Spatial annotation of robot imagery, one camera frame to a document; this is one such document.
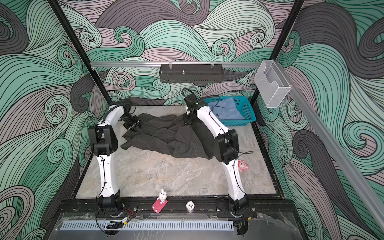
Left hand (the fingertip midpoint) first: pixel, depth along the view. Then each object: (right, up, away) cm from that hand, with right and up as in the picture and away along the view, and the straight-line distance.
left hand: (140, 126), depth 99 cm
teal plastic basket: (+76, +14, +15) cm, 79 cm away
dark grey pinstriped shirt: (+21, -6, +2) cm, 22 cm away
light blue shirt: (+63, +12, +14) cm, 65 cm away
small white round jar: (+34, -37, -30) cm, 58 cm away
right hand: (+33, +3, -6) cm, 33 cm away
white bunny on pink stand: (+20, -36, -28) cm, 50 cm away
